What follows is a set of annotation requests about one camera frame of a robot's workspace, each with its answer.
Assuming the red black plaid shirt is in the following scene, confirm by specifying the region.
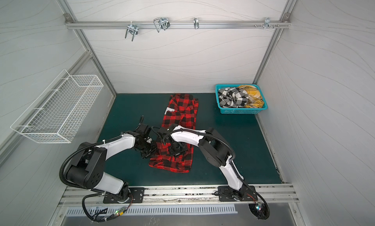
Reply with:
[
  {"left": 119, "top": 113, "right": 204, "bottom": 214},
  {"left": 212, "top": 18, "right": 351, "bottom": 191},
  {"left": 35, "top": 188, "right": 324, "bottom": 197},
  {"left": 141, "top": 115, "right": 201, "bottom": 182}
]
[{"left": 148, "top": 93, "right": 199, "bottom": 173}]

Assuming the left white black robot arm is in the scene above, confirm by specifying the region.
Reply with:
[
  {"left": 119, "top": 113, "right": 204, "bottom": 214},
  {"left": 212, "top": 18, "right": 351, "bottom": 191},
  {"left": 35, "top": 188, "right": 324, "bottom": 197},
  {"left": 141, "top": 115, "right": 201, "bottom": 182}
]
[{"left": 59, "top": 116, "right": 157, "bottom": 202}]

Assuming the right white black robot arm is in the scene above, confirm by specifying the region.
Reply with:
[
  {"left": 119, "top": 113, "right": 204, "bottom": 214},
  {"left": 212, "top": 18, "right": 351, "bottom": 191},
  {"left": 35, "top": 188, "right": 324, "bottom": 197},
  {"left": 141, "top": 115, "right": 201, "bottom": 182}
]
[{"left": 152, "top": 124, "right": 259, "bottom": 202}]

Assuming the black white checked shirt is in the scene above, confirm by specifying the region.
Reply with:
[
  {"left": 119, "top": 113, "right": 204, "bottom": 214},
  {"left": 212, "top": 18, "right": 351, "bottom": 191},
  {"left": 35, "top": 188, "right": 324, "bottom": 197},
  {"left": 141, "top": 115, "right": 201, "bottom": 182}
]
[{"left": 218, "top": 87, "right": 249, "bottom": 108}]

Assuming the white vent strip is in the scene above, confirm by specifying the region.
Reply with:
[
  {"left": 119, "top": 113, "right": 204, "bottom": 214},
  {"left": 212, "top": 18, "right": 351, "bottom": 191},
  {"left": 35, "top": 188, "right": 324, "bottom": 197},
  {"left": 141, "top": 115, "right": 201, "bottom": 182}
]
[{"left": 65, "top": 204, "right": 238, "bottom": 217}]

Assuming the teal plastic basket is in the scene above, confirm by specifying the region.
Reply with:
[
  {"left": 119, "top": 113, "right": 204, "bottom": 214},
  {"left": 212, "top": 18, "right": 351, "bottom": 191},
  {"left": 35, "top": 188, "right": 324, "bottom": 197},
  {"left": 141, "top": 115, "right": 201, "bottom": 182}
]
[{"left": 215, "top": 84, "right": 268, "bottom": 115}]

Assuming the yellow plaid shirt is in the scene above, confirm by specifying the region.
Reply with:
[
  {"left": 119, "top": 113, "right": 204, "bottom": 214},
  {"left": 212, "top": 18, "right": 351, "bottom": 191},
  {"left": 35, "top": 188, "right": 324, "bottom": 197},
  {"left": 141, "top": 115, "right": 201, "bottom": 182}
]
[{"left": 238, "top": 85, "right": 265, "bottom": 108}]

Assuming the metal U-bolt clamp left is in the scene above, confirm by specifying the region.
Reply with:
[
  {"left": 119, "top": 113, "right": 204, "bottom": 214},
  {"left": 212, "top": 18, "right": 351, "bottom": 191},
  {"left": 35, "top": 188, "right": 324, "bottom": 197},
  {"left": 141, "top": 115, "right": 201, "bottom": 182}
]
[{"left": 125, "top": 23, "right": 139, "bottom": 41}]

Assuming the metal u-bolt clamp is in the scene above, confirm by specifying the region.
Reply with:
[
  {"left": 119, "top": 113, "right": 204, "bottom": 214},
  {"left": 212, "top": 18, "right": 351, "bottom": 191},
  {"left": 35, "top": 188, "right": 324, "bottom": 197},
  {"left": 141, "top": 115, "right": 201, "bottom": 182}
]
[
  {"left": 153, "top": 17, "right": 171, "bottom": 33},
  {"left": 125, "top": 23, "right": 139, "bottom": 41}
]

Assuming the metal U-bolt clamp middle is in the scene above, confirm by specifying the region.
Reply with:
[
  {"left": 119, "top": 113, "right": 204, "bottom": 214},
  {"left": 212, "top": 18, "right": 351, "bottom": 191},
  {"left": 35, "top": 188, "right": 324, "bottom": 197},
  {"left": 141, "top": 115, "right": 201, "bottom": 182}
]
[{"left": 153, "top": 17, "right": 171, "bottom": 33}]

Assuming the small metal clamp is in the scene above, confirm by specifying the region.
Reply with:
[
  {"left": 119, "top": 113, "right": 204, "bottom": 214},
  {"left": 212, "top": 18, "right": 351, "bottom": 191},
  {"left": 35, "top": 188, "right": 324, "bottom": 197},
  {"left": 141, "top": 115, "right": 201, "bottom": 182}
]
[{"left": 193, "top": 18, "right": 199, "bottom": 30}]

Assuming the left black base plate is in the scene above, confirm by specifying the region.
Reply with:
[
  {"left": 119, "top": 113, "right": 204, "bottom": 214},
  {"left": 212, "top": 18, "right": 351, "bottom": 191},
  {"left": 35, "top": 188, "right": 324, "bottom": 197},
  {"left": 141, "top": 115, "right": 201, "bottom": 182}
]
[{"left": 103, "top": 186, "right": 145, "bottom": 204}]

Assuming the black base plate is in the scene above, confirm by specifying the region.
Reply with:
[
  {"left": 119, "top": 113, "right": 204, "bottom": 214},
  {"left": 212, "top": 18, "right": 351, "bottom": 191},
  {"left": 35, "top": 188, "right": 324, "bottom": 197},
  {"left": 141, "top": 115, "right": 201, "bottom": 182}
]
[
  {"left": 214, "top": 186, "right": 258, "bottom": 202},
  {"left": 103, "top": 186, "right": 145, "bottom": 204}
]

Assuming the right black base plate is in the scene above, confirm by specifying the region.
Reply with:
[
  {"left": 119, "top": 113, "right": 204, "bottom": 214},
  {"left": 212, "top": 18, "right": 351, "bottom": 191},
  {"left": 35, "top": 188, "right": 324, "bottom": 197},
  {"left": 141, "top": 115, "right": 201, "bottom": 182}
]
[{"left": 214, "top": 186, "right": 258, "bottom": 202}]

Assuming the left base cable bundle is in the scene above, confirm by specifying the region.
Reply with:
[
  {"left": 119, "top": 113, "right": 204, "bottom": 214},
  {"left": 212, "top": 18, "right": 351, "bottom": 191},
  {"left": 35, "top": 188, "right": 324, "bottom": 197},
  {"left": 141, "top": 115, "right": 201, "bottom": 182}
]
[{"left": 81, "top": 192, "right": 132, "bottom": 223}]

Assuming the white wire basket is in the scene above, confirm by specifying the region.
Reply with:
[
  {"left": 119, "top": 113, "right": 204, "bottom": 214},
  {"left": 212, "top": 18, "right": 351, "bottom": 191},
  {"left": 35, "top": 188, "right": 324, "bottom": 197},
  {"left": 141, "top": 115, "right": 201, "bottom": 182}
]
[{"left": 10, "top": 69, "right": 104, "bottom": 144}]

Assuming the right base cable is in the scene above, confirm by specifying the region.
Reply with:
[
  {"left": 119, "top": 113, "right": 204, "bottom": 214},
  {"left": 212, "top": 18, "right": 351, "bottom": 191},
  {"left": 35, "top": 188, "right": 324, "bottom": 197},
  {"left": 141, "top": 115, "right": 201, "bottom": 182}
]
[{"left": 248, "top": 190, "right": 271, "bottom": 220}]

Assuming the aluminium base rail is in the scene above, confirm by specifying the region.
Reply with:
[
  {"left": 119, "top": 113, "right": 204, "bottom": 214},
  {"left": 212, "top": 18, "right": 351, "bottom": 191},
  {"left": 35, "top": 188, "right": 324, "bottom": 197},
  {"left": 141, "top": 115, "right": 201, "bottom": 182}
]
[{"left": 58, "top": 184, "right": 299, "bottom": 206}]

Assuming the horizontal aluminium rail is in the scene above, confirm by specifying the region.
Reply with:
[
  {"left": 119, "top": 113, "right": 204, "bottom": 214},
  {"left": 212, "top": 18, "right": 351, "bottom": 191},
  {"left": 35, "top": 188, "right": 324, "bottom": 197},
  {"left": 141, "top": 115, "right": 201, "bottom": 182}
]
[{"left": 65, "top": 20, "right": 292, "bottom": 30}]

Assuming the metal bracket with bolts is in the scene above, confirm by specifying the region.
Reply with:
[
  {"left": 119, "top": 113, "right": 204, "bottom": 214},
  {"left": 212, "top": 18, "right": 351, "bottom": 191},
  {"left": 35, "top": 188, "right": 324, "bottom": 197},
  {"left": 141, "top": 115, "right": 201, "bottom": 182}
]
[{"left": 254, "top": 18, "right": 280, "bottom": 29}]

